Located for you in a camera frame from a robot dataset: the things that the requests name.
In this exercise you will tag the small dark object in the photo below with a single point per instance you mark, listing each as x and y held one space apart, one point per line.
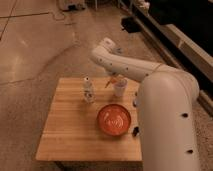
135 131

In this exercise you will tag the orange ceramic bowl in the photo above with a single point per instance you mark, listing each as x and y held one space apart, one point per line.
114 120

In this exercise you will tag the wooden table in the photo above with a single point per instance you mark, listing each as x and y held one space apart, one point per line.
71 132

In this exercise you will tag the white ceramic cup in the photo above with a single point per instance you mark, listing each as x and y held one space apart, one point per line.
119 87

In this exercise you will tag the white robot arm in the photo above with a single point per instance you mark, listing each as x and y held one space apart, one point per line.
164 104

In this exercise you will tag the long shelf unit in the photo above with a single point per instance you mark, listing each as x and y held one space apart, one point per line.
176 47

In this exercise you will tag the black box on floor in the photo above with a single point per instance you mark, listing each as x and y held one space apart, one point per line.
130 25

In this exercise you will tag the orange pepper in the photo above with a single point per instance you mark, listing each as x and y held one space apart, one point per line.
112 80

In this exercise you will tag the white device on floor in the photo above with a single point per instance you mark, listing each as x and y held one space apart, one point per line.
66 5

